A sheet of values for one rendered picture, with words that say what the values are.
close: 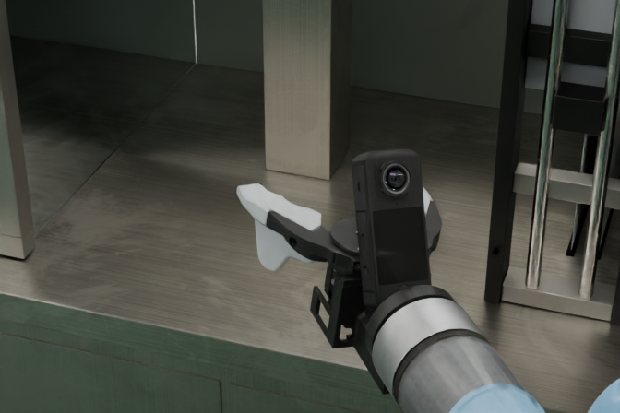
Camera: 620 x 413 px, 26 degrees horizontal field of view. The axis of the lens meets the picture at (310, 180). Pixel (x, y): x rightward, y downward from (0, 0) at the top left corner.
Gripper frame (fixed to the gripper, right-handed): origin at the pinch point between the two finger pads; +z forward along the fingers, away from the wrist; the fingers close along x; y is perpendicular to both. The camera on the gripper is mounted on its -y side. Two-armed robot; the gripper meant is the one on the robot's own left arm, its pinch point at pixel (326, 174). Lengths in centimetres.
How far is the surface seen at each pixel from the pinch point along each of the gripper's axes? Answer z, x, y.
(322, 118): 52, 22, 22
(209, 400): 28, 2, 45
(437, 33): 68, 44, 17
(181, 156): 64, 7, 33
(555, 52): 18.8, 31.3, -2.0
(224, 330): 25.6, 2.2, 33.6
